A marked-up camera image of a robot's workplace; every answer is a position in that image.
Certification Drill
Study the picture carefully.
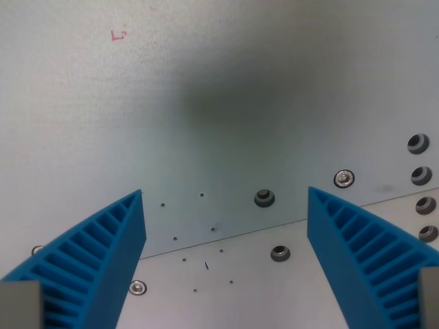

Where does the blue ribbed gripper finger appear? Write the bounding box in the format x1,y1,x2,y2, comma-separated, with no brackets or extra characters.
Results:
307,186,439,329
0,189,147,329

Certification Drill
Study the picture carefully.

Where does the grey recessed hole bushing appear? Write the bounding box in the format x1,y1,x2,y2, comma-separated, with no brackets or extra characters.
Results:
270,244,292,263

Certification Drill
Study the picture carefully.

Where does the grey pin in recessed hole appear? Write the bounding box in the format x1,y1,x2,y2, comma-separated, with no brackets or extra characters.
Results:
254,188,276,208

